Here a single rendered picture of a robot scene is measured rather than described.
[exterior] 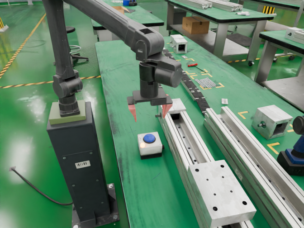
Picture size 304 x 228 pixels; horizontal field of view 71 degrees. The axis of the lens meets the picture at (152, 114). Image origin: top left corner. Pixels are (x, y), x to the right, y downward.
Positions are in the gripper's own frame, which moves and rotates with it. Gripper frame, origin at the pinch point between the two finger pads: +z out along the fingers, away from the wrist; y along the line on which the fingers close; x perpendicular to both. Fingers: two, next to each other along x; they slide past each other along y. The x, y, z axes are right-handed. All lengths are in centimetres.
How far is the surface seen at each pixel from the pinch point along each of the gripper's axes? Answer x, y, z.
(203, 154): -13.3, 15.2, 8.0
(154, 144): -3.1, 1.2, 10.2
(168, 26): 465, 134, 72
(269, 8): 643, 532, 72
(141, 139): 0.6, -3.0, 10.1
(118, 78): 68, -8, 16
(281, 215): -35.7, 26.7, 9.3
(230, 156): -11.0, 26.8, 13.3
